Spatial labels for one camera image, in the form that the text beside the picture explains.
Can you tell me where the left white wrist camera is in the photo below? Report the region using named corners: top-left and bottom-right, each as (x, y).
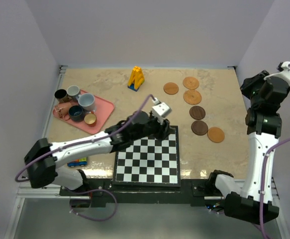
top-left (151, 99), bottom-right (172, 124)

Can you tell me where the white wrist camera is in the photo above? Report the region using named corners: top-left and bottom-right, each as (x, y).
top-left (264, 61), bottom-right (290, 85)
top-left (151, 99), bottom-right (172, 124)

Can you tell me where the dark brown cup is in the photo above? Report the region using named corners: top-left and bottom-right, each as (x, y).
top-left (54, 89), bottom-right (71, 103)

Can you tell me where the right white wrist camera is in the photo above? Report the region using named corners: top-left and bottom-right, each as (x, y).
top-left (264, 61), bottom-right (290, 85)

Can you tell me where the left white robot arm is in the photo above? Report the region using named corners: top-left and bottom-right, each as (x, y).
top-left (24, 111), bottom-right (174, 195)

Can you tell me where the orange cup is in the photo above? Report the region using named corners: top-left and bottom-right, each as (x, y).
top-left (84, 113), bottom-right (97, 127)

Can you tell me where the pink plastic tray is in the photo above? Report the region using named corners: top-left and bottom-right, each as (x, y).
top-left (52, 89), bottom-right (114, 134)

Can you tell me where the black white chessboard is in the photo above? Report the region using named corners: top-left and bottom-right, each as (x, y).
top-left (113, 125), bottom-right (181, 187)

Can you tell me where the yellow blue block structure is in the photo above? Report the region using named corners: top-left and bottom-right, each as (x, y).
top-left (127, 66), bottom-right (145, 92)

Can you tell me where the orange blue toy car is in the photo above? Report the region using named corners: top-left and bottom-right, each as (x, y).
top-left (67, 157), bottom-right (88, 167)

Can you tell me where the aluminium rail frame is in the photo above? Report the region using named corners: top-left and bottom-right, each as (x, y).
top-left (17, 178), bottom-right (280, 200)

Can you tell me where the light wooden coaster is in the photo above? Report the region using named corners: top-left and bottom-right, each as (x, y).
top-left (163, 82), bottom-right (179, 95)
top-left (207, 127), bottom-right (225, 143)

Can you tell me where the woven rattan coaster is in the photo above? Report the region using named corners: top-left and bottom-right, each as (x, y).
top-left (183, 90), bottom-right (202, 105)
top-left (183, 77), bottom-right (199, 90)

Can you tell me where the pink patterned cup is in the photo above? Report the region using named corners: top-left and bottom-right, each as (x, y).
top-left (53, 102), bottom-right (73, 120)

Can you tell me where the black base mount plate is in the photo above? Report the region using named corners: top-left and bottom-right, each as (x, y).
top-left (60, 179), bottom-right (223, 208)

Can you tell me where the grey printed mug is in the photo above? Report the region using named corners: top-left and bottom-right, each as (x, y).
top-left (67, 85), bottom-right (81, 102)

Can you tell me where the dark wooden coaster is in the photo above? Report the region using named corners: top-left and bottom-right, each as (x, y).
top-left (191, 120), bottom-right (208, 135)
top-left (189, 106), bottom-right (206, 120)

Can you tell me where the light blue cup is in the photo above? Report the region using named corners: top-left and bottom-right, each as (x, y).
top-left (78, 93), bottom-right (96, 112)

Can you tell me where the dark blue cup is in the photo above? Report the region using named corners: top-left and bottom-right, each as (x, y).
top-left (68, 105), bottom-right (85, 122)

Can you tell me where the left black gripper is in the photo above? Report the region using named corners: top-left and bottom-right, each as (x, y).
top-left (131, 112), bottom-right (174, 141)

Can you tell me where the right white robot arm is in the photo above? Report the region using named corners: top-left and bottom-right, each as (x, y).
top-left (205, 69), bottom-right (290, 225)

